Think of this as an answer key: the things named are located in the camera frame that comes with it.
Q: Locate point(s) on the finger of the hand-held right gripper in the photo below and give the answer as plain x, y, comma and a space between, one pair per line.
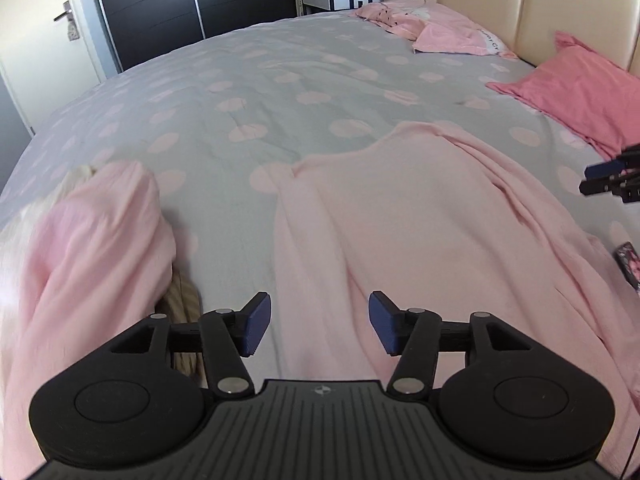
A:
600, 186
602, 170

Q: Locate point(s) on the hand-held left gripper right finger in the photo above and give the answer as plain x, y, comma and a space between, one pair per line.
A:
382, 322

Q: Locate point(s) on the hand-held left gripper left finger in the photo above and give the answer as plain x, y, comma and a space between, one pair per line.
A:
257, 322

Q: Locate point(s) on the pink lace-trimmed garment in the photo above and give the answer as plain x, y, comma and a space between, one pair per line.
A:
425, 210

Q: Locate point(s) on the brown striped garment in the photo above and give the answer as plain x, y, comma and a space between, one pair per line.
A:
182, 300

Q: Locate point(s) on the phone with patterned case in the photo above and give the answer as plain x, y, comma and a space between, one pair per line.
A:
629, 265

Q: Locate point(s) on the dark pink pillow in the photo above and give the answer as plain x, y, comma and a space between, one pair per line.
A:
575, 90

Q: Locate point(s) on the plain pink garment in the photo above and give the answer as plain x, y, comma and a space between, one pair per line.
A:
90, 260

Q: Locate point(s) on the light pink printed pillow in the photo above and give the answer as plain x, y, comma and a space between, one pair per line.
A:
450, 35

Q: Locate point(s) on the bed with polka dot sheet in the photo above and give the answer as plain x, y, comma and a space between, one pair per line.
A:
250, 85

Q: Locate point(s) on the white cloth garment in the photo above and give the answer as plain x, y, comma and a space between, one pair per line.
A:
15, 255

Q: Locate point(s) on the black sliding wardrobe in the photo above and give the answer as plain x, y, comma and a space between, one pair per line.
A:
150, 10

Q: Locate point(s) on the small hanging fabric pouch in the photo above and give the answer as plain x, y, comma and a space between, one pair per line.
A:
73, 31

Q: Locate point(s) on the cream door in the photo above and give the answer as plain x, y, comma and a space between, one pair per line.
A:
30, 50

